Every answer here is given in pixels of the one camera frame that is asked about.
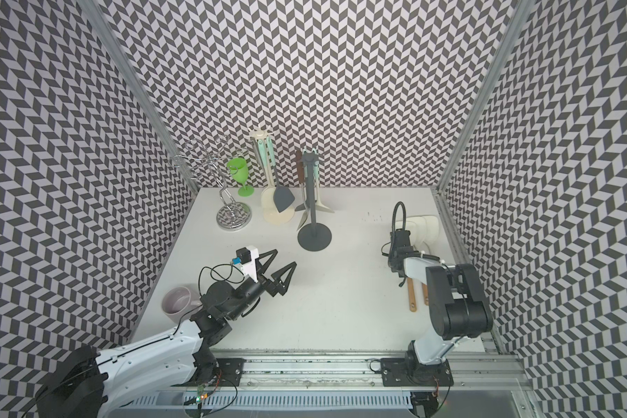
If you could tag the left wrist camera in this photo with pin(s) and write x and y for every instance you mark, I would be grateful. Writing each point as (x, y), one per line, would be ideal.
(245, 261)

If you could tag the green plastic goblet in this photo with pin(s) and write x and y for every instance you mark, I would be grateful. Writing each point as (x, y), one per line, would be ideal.
(239, 172)

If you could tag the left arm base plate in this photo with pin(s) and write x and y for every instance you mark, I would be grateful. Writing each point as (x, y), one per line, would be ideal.
(228, 370)

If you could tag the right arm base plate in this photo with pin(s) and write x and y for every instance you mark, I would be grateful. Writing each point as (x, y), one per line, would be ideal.
(400, 372)

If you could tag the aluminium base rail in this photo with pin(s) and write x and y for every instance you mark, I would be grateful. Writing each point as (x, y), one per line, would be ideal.
(300, 381)

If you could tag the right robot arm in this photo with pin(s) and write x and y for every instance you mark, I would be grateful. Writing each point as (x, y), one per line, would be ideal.
(458, 306)

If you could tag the pink ceramic mug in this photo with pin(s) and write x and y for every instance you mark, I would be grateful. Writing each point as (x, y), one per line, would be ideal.
(180, 302)

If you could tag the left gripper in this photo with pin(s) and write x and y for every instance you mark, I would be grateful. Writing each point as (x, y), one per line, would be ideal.
(276, 286)

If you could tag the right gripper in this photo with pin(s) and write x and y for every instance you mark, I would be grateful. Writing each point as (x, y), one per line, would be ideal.
(392, 256)

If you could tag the cream wide turner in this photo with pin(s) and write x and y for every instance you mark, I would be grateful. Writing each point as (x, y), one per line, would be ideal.
(267, 195)

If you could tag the cream utensil rack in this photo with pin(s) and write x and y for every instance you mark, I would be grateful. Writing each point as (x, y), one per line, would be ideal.
(272, 217)

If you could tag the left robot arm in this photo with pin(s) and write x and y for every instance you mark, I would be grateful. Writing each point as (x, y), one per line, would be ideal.
(92, 383)

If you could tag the cream spatula mint handle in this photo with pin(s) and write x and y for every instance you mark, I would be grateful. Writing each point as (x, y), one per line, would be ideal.
(318, 196)

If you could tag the dark grey utensil rack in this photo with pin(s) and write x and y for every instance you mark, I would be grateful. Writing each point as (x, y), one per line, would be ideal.
(313, 236)

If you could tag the cream spatula wooden handle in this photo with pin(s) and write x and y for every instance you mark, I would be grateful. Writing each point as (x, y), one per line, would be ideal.
(416, 239)
(430, 226)

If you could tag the chrome wire mug tree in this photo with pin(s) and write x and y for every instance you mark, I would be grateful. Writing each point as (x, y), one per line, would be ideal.
(202, 164)

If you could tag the steel turner brown handle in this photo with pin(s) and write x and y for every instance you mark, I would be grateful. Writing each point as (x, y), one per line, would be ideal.
(302, 181)

